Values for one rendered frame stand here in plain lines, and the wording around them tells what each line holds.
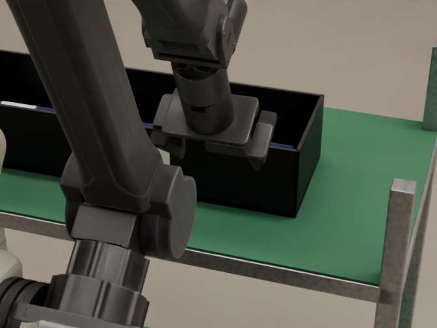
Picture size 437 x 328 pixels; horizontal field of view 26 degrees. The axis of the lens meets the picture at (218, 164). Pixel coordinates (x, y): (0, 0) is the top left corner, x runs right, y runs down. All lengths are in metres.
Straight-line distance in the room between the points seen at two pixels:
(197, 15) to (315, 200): 0.57
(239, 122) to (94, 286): 0.35
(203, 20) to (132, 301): 0.27
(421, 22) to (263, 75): 0.89
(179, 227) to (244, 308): 1.80
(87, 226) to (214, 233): 0.51
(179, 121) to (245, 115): 0.08
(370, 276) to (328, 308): 1.40
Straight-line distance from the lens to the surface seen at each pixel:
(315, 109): 1.40
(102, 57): 0.68
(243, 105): 1.09
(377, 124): 1.60
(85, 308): 0.80
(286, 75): 3.83
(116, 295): 0.80
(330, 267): 1.27
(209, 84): 1.00
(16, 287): 0.83
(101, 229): 0.83
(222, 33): 0.94
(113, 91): 0.71
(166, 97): 1.14
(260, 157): 1.08
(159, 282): 2.73
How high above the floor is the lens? 1.74
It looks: 32 degrees down
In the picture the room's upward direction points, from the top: straight up
